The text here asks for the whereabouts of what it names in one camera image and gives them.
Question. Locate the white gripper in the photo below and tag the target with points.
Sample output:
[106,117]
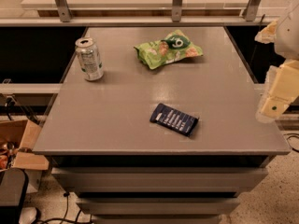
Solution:
[289,37]

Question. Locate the green rice chip bag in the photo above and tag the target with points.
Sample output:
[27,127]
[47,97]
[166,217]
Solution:
[175,47]

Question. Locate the dark blue snack bar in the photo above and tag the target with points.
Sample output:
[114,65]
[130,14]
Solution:
[173,119]

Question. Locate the grey drawer cabinet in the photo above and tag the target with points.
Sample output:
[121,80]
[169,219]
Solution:
[125,169]

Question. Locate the silver soda can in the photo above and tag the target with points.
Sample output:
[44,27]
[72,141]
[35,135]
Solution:
[89,58]

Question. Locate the brown cardboard box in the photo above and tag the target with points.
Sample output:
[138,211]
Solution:
[23,134]

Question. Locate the black chair seat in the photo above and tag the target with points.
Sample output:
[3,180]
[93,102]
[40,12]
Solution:
[13,186]

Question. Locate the metal railing frame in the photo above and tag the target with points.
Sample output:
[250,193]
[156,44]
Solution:
[136,12]

